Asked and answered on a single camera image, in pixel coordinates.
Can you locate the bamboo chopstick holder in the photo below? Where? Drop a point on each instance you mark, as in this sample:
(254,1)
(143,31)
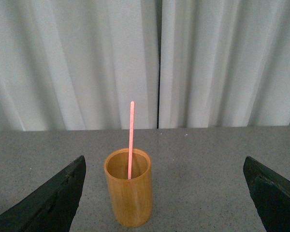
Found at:
(131,199)

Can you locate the pink chopstick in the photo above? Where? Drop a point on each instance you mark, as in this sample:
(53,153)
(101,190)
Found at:
(131,134)

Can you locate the white curtain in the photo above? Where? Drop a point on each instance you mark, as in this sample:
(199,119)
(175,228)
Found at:
(77,64)

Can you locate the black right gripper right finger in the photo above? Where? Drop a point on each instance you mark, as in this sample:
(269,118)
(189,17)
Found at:
(270,193)

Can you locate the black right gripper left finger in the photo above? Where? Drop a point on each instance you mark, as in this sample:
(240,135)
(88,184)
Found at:
(52,206)

